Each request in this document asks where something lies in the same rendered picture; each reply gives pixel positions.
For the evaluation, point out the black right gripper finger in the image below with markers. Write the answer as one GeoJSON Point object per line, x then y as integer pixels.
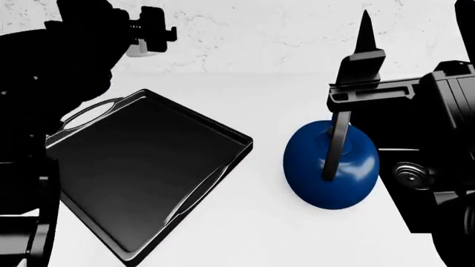
{"type": "Point", "coordinates": [363, 66]}

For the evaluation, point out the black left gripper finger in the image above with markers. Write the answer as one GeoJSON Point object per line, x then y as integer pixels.
{"type": "Point", "coordinates": [171, 34]}

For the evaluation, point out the dark vertical panel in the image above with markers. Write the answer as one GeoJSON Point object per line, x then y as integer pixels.
{"type": "Point", "coordinates": [466, 27]}

